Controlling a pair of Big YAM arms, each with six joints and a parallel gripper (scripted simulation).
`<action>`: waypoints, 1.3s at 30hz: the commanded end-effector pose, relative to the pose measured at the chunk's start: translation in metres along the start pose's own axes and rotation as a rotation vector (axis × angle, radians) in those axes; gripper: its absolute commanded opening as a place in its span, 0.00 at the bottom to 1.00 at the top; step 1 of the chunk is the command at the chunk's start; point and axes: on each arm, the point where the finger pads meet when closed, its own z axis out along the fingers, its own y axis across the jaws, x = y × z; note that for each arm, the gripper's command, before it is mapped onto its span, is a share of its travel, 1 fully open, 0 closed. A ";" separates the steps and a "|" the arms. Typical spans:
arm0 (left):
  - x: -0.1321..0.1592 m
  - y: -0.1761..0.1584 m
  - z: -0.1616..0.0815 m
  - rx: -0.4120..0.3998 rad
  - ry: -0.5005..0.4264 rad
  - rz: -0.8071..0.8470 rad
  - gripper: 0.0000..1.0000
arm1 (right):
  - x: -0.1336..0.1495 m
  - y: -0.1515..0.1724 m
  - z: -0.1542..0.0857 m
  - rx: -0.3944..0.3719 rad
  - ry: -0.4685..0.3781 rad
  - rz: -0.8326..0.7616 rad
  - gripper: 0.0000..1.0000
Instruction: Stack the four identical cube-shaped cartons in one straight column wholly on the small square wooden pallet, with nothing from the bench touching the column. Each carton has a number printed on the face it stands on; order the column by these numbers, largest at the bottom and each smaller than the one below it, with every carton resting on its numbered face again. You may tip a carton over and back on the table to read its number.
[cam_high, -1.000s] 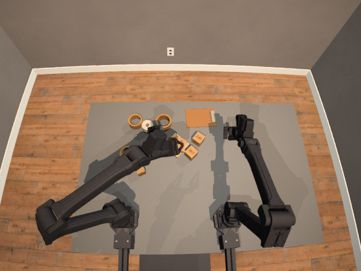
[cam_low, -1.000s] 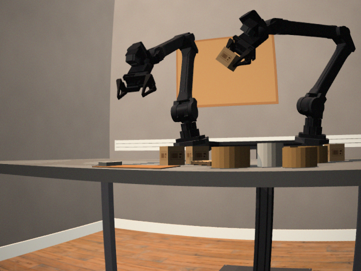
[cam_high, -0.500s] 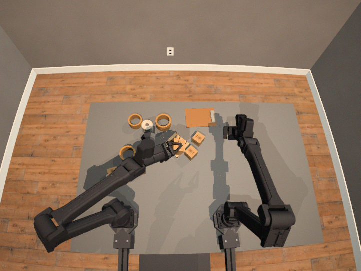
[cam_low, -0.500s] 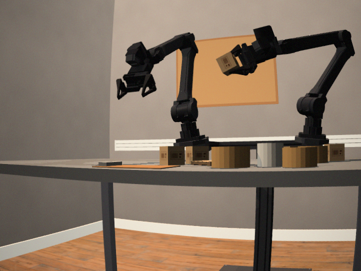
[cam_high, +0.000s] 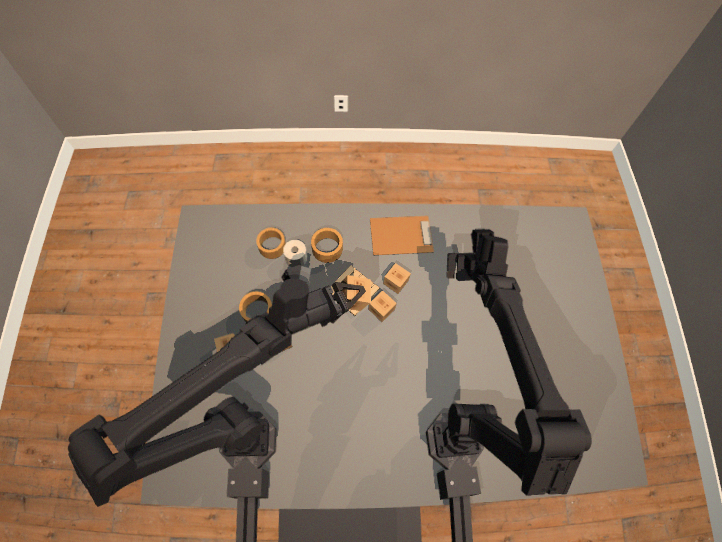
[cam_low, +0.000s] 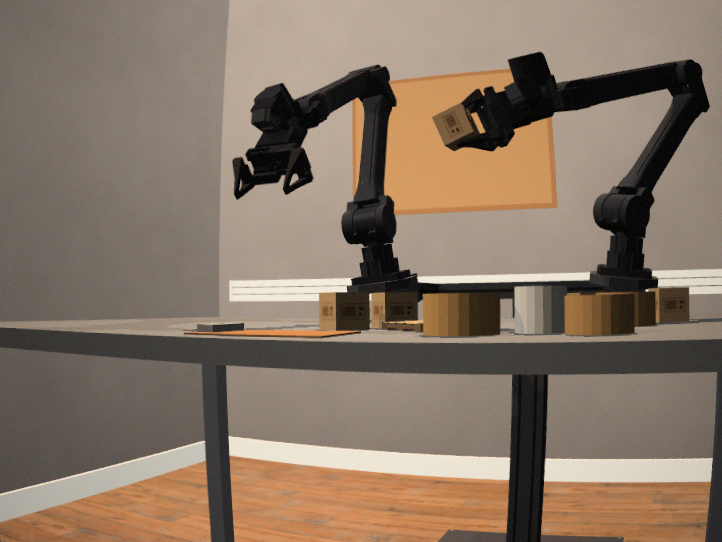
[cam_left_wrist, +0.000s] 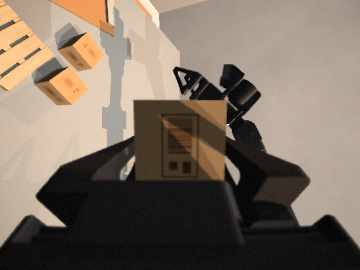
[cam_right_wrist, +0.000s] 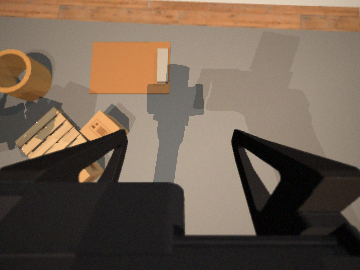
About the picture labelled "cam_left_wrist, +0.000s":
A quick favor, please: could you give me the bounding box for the small wooden pallet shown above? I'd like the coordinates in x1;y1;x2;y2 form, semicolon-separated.
0;0;54;92

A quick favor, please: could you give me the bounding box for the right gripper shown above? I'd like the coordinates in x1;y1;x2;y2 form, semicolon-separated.
173;66;209;100

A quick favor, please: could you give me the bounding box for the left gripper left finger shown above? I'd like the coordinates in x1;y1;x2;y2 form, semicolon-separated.
49;136;135;180

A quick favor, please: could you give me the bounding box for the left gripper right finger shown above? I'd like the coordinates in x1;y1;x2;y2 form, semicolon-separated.
224;136;311;219

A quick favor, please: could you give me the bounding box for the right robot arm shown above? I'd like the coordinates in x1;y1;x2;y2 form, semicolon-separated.
202;64;267;153

